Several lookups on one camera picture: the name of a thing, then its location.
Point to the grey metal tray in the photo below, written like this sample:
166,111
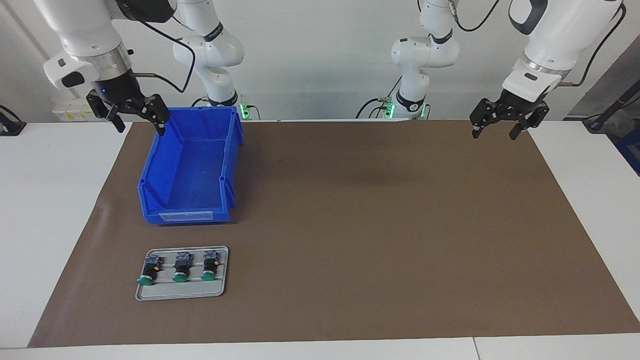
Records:
192,291

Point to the blue plastic storage bin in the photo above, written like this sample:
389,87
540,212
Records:
190,165

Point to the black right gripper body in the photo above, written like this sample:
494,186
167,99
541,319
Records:
117,90

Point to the green push button switch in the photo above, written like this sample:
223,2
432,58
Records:
182,270
209,269
148,272

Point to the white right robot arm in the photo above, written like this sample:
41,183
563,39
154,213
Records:
85,25

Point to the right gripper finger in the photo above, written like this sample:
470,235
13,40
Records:
157,107
107,110

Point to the brown table mat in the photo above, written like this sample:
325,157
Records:
375,250

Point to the white socket box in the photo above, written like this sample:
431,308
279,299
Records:
70,114

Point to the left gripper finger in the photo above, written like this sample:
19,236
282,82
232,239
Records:
535,114
484,114

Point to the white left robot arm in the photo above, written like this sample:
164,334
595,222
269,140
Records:
565,35

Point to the blue crate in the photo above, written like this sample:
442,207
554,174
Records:
631,150

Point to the black clamp mount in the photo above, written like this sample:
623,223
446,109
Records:
10,129

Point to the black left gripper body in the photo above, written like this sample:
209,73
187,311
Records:
517,106

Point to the black stand pole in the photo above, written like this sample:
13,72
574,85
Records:
615,107

